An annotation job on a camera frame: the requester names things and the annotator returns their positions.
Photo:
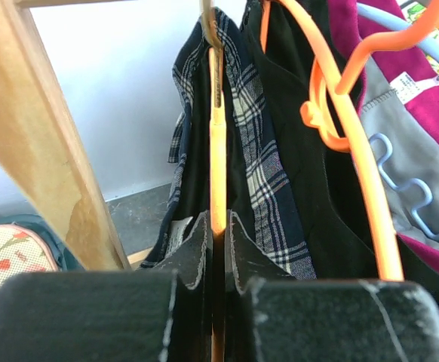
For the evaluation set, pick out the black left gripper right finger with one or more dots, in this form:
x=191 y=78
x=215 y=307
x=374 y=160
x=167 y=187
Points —
x=271 y=316

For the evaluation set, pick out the light blue hanger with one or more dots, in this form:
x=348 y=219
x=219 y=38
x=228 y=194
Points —
x=408 y=188

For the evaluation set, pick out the teal laundry basket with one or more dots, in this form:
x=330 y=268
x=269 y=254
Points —
x=62 y=256

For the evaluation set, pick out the orange plastic hanger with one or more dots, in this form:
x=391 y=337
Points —
x=218 y=178

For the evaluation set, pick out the wooden clothes rack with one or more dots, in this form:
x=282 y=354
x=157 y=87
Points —
x=41 y=151

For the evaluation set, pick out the navy plaid skirt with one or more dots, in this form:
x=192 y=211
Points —
x=259 y=190

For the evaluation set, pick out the lemon print garment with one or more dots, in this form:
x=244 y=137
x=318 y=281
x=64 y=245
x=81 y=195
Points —
x=411 y=11

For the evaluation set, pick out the floral pink cloth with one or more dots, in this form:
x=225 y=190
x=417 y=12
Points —
x=23 y=251

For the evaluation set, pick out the black pleated skirt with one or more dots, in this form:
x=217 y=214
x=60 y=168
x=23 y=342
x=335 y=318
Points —
x=325 y=186

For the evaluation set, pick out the magenta skirt grey lining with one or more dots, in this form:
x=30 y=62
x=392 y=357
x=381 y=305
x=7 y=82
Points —
x=412 y=151

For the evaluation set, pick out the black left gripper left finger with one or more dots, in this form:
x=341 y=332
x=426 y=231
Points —
x=152 y=314

